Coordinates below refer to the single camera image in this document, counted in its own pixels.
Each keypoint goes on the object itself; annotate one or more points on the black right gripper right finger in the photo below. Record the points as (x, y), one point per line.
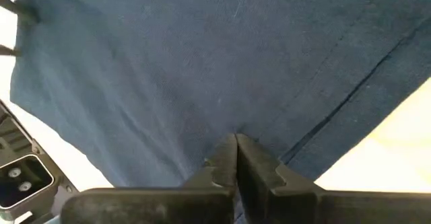
(303, 207)

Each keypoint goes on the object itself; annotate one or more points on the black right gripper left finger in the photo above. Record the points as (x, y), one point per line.
(151, 207)

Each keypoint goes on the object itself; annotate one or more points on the navy blue towel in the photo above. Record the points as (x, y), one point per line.
(202, 66)

